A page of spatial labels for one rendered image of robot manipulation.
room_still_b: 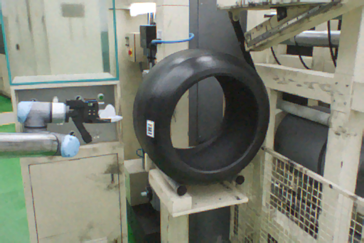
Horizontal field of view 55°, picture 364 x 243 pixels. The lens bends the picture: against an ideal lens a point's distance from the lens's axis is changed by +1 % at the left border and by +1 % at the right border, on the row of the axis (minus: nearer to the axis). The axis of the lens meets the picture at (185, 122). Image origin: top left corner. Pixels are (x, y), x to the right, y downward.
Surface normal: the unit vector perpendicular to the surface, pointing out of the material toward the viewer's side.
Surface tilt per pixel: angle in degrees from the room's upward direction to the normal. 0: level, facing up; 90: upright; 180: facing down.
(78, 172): 90
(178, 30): 90
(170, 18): 90
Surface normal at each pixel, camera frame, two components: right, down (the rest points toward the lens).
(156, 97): -0.36, -0.10
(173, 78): -0.21, -0.31
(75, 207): 0.38, 0.25
